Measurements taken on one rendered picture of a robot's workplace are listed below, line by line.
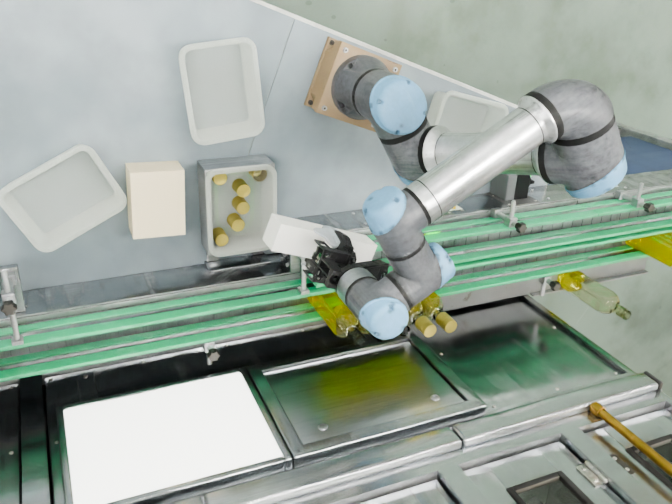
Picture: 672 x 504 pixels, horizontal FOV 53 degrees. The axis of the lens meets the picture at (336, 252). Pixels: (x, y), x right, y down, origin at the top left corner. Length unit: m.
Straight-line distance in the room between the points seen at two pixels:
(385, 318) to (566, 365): 0.83
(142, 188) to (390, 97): 0.59
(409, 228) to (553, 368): 0.85
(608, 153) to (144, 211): 0.99
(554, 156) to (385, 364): 0.69
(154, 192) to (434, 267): 0.70
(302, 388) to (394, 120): 0.65
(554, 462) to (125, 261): 1.09
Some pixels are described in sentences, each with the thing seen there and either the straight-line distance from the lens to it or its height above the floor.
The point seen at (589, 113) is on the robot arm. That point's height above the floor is 1.44.
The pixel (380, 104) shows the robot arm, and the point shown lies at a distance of 1.45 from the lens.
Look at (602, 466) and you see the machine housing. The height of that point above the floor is 1.55.
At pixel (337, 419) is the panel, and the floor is 1.24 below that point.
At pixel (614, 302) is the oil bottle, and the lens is 2.09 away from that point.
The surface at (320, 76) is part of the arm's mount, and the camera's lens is 1.67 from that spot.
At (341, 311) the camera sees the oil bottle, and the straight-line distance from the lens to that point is 1.61.
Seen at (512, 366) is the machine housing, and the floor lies 1.17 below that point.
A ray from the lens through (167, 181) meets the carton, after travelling 1.59.
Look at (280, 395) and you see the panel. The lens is 1.59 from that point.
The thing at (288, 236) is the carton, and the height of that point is 1.11.
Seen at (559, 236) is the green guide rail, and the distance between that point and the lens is 2.08.
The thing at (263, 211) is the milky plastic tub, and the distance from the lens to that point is 1.72.
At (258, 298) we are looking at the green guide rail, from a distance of 1.63.
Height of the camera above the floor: 2.30
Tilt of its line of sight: 55 degrees down
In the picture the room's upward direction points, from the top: 135 degrees clockwise
